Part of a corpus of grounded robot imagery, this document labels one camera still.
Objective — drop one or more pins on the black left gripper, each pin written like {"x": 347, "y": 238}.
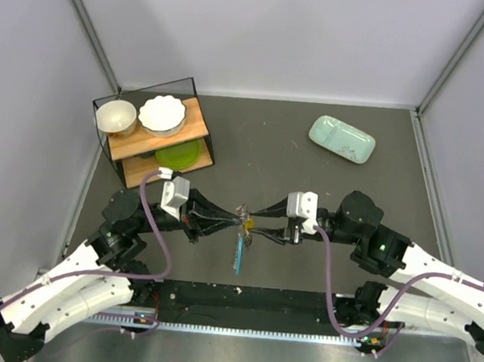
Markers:
{"x": 201, "y": 216}

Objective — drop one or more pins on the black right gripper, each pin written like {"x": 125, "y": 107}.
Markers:
{"x": 294, "y": 230}

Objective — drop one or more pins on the yellow key tag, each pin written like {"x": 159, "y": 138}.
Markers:
{"x": 249, "y": 224}

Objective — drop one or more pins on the metal key organizer blue handle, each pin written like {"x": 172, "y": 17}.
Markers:
{"x": 243, "y": 241}

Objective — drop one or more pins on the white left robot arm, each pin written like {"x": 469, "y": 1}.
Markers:
{"x": 112, "y": 267}

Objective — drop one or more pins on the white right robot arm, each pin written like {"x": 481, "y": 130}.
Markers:
{"x": 432, "y": 294}

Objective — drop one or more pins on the green plate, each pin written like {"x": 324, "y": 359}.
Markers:
{"x": 179, "y": 156}

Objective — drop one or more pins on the light green rectangular tray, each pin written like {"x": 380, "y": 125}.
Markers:
{"x": 342, "y": 139}

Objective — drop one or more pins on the white scalloped bowl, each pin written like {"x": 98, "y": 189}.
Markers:
{"x": 163, "y": 116}

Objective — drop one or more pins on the beige ceramic bowl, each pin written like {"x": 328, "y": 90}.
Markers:
{"x": 117, "y": 118}

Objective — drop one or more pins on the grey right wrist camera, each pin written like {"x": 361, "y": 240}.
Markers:
{"x": 303, "y": 205}

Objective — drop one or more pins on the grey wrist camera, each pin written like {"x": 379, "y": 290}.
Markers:
{"x": 303, "y": 205}
{"x": 175, "y": 193}

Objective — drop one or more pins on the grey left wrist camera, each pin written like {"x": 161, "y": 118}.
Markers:
{"x": 175, "y": 193}

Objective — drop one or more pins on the black wire wooden shelf rack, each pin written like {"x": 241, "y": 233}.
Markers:
{"x": 133, "y": 156}

